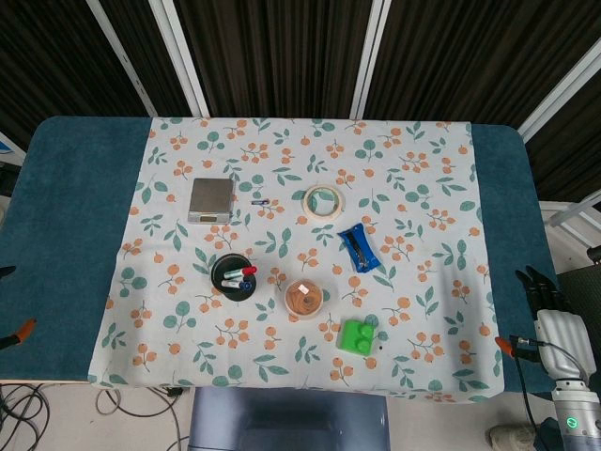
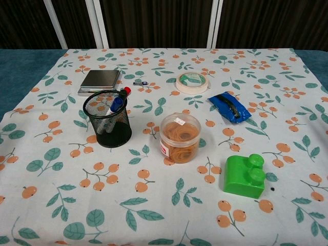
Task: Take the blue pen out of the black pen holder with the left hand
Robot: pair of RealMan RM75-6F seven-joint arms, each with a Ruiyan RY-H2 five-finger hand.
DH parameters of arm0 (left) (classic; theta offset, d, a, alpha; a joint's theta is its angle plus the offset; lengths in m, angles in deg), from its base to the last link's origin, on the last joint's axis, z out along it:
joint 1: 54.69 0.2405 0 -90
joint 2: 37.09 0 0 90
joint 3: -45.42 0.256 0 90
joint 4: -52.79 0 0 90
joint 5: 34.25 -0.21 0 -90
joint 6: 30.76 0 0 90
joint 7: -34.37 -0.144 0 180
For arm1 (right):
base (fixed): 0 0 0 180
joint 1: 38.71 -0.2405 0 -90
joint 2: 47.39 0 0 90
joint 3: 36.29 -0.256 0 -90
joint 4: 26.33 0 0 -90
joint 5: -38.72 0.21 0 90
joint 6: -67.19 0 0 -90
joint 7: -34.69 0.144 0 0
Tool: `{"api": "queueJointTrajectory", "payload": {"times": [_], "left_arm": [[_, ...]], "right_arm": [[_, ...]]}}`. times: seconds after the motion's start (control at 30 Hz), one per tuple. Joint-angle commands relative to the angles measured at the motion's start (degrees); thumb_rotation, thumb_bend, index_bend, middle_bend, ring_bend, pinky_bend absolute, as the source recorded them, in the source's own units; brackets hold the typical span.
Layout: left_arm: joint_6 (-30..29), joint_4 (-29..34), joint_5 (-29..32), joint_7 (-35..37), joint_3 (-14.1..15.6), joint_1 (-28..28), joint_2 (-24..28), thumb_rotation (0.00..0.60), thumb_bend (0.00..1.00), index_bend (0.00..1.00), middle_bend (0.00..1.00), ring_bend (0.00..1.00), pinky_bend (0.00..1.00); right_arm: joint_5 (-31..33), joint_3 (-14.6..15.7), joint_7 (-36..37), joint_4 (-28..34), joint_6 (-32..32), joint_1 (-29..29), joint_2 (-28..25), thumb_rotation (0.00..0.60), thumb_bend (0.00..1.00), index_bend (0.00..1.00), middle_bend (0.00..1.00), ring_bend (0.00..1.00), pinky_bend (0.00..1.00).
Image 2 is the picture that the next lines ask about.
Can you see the silver digital scale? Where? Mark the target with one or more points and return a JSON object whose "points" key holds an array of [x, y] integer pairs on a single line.
{"points": [[100, 79]]}

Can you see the wide white partition post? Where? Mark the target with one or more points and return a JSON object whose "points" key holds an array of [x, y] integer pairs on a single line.
{"points": [[214, 25]]}

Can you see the floral print tablecloth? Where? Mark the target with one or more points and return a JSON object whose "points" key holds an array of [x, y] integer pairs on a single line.
{"points": [[77, 205]]}

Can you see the green toy building block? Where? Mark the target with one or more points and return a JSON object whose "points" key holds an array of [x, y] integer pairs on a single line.
{"points": [[238, 176]]}

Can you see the red cap marker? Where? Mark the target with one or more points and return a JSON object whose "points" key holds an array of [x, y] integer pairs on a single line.
{"points": [[127, 90]]}

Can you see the single white partition post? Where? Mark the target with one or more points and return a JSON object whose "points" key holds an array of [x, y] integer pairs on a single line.
{"points": [[55, 25]]}

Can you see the double white partition post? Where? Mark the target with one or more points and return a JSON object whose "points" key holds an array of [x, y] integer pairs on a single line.
{"points": [[98, 25]]}

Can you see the masking tape roll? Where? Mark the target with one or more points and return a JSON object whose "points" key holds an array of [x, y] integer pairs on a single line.
{"points": [[180, 87]]}

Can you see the blue cap marker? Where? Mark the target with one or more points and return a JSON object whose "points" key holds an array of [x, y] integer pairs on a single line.
{"points": [[117, 103]]}

